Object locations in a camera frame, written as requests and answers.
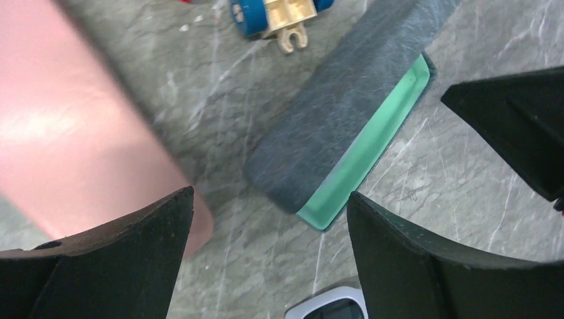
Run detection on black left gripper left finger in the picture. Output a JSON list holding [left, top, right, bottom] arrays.
[[1, 187, 194, 318]]

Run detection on white-framed sunglasses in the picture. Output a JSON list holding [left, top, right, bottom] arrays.
[[284, 286, 368, 319]]

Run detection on grey-blue glasses case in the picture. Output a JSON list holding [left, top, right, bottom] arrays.
[[243, 0, 458, 231]]

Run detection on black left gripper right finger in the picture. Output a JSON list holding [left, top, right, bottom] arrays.
[[347, 192, 563, 318]]

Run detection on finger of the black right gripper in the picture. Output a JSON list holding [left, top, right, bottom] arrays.
[[441, 66, 563, 202]]

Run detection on pink glasses case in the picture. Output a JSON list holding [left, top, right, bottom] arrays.
[[1, 1, 190, 239]]

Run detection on cream toy cart blue wheels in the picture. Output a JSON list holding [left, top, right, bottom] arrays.
[[229, 0, 334, 54]]

